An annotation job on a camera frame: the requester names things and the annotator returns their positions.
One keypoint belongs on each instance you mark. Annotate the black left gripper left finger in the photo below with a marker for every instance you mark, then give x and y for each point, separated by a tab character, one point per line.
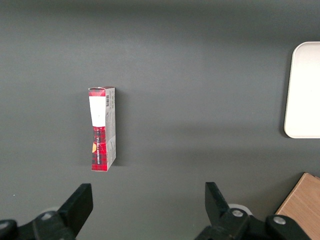
72	210

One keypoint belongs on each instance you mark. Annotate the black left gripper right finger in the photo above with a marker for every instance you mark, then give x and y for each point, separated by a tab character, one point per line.
217	207

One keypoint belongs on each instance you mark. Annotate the cream rectangular tray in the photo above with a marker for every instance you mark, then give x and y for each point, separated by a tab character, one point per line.
305	92

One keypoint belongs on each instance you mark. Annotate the red plaid cardboard box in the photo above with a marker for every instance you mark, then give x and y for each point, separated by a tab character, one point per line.
100	130

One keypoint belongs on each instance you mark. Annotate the wooden drawer cabinet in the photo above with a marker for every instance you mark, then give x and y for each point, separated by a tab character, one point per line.
302	210

